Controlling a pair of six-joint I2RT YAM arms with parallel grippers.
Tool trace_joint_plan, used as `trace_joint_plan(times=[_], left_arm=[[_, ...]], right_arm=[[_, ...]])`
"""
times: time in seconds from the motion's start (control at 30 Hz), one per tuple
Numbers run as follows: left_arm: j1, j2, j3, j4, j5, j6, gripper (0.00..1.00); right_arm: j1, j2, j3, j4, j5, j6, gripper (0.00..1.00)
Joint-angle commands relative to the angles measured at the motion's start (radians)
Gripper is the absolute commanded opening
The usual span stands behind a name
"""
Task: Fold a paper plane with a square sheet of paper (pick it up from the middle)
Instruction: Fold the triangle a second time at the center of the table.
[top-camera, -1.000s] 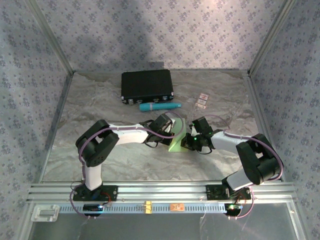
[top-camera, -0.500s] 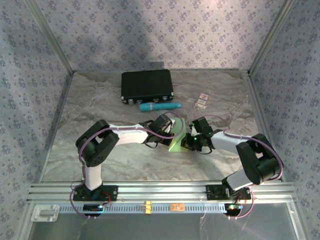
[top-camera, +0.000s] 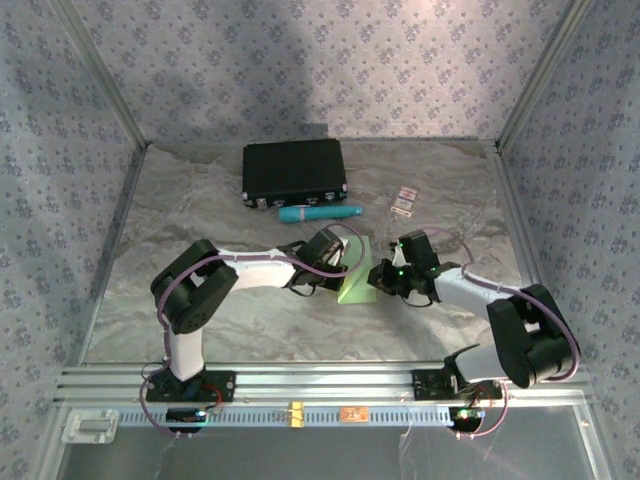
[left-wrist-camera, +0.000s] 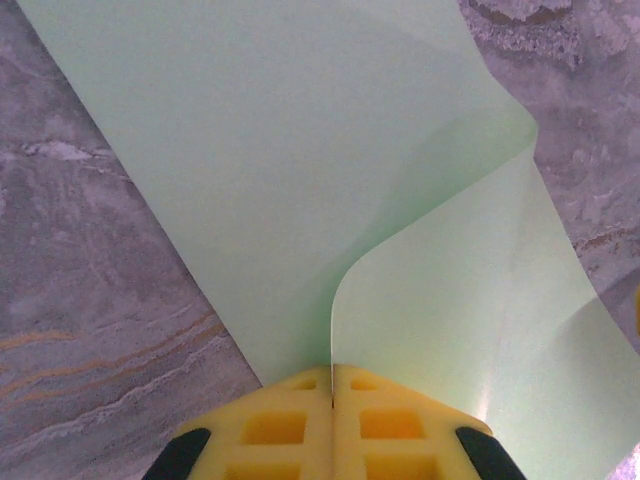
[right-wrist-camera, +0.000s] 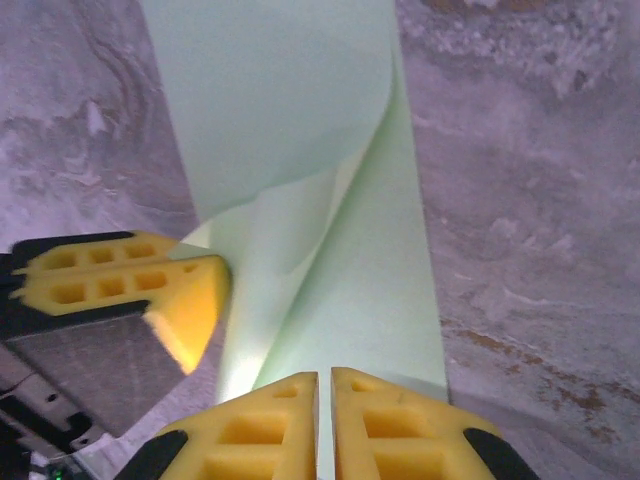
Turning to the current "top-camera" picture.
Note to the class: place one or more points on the grey metal bracket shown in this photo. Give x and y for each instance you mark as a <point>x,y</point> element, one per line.
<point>90,426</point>

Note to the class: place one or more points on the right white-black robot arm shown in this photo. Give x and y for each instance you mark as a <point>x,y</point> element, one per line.
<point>525,335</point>

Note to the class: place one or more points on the aluminium mounting rail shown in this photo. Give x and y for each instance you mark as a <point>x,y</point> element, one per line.
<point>325,382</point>

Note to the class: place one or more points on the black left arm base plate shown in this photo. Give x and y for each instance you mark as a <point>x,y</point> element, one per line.
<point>220,387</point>

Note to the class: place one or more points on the aluminium frame post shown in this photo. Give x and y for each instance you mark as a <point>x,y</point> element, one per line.
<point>545,70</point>

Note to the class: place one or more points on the clear packet with printed cards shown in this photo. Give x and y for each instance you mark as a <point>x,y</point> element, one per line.
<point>403,201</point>

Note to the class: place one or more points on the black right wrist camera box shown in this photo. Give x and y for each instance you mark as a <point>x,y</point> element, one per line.
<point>419,252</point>

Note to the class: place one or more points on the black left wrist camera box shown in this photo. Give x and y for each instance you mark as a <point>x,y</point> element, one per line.
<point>322,247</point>

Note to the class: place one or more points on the orange label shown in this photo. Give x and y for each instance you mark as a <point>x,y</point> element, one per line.
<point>354,414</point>

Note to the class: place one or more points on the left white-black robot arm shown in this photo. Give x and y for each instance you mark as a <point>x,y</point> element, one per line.
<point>200,295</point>

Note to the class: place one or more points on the small black board, green light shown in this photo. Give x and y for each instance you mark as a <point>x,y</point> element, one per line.
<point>186,415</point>
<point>467,415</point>

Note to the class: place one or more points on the light green paper sheet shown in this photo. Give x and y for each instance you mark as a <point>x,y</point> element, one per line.
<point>357,285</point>

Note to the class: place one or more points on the teal cylindrical tube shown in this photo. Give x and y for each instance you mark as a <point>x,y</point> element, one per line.
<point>320,214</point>

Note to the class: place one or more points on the black hard case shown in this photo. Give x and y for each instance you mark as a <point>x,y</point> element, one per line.
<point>294,167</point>

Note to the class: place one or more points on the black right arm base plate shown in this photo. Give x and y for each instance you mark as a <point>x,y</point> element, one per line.
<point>430,385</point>

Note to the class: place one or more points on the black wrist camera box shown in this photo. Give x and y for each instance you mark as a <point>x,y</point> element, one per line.
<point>419,252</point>
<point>322,247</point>

